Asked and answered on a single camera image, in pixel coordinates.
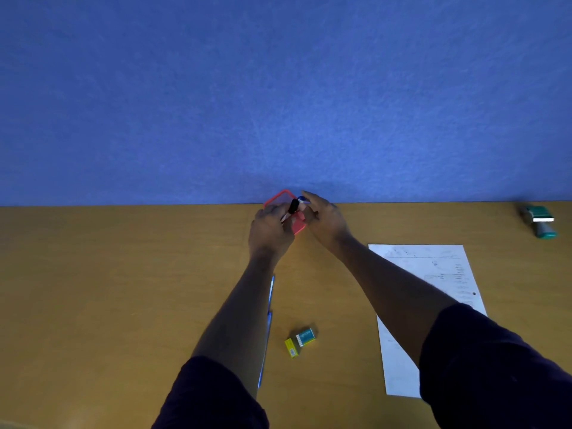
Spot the person's right hand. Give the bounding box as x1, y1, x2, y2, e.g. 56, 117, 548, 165
301, 190, 354, 253

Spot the person's left hand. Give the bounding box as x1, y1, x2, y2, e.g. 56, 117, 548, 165
248, 202, 296, 264

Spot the black and white marker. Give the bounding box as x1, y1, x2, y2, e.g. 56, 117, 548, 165
281, 198, 301, 224

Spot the person's right forearm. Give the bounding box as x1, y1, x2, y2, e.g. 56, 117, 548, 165
332, 234, 459, 368

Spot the person's left forearm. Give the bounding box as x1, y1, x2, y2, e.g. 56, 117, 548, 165
191, 254, 279, 400

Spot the red plastic case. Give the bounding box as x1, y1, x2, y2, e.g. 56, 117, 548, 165
264, 189, 307, 236

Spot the blue pen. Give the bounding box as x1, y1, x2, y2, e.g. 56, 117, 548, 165
258, 275, 276, 389

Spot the white printed paper sheet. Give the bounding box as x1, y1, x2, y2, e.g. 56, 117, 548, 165
368, 244, 488, 399

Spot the person's dark left sleeve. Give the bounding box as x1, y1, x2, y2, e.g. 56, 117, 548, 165
152, 356, 270, 429

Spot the person's dark sleeve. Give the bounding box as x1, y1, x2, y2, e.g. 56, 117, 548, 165
152, 356, 270, 429
419, 303, 572, 429

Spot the green stapler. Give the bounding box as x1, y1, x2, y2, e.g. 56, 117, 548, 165
518, 205, 558, 240

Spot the person's dark right sleeve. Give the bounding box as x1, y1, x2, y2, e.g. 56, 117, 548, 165
419, 303, 572, 429

